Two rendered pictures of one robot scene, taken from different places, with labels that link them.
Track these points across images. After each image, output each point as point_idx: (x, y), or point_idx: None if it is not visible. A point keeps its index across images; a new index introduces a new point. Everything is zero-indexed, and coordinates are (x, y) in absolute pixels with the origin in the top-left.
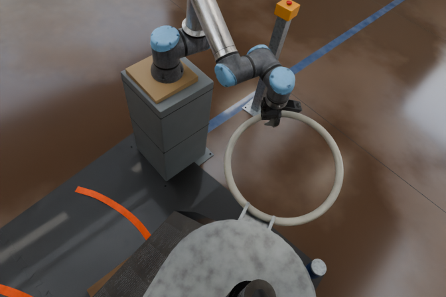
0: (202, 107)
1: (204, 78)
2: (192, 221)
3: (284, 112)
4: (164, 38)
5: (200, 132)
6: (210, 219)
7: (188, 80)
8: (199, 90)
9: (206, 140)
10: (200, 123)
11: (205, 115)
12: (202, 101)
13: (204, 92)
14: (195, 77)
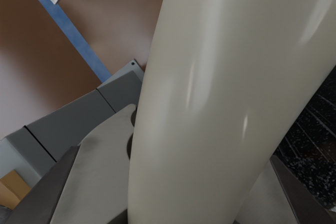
0: (73, 128)
1: (3, 155)
2: (328, 212)
3: (198, 214)
4: None
5: (111, 101)
6: (318, 165)
7: (16, 199)
8: (37, 170)
9: (118, 79)
10: (100, 111)
11: (86, 107)
12: (60, 139)
13: (39, 148)
14: (5, 186)
